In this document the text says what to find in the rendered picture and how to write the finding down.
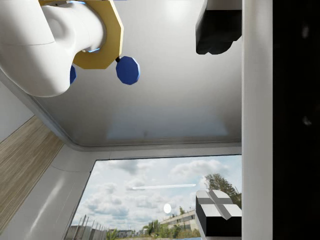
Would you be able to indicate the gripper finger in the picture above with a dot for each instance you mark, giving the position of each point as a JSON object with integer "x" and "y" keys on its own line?
{"x": 215, "y": 222}
{"x": 217, "y": 30}

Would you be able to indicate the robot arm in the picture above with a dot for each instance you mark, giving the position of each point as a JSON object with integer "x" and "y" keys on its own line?
{"x": 30, "y": 62}

